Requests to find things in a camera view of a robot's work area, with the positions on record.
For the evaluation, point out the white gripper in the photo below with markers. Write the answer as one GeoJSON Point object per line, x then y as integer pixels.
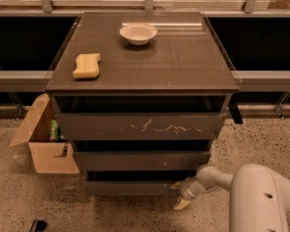
{"type": "Point", "coordinates": [188, 189]}

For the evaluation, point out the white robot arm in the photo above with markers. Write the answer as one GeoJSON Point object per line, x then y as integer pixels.
{"type": "Point", "coordinates": [259, 197]}

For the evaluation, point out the dark grey drawer cabinet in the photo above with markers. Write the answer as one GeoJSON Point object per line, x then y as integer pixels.
{"type": "Point", "coordinates": [183, 59]}

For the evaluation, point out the top scratched grey drawer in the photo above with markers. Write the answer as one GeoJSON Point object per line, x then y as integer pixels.
{"type": "Point", "coordinates": [139, 118]}

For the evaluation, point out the open cardboard box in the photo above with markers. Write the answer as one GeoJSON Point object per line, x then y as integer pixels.
{"type": "Point", "coordinates": [48, 157]}

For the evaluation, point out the green packet in box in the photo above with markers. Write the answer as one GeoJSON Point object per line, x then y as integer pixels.
{"type": "Point", "coordinates": [55, 134]}

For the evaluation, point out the small black floor object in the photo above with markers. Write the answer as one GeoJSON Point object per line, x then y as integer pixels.
{"type": "Point", "coordinates": [38, 226]}

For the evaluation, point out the yellow sponge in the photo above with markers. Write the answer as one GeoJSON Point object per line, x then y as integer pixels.
{"type": "Point", "coordinates": [87, 66]}

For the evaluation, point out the white ceramic bowl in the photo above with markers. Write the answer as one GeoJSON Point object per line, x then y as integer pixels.
{"type": "Point", "coordinates": [138, 33]}

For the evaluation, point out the metal window rail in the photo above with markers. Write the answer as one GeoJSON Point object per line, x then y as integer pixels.
{"type": "Point", "coordinates": [250, 81]}

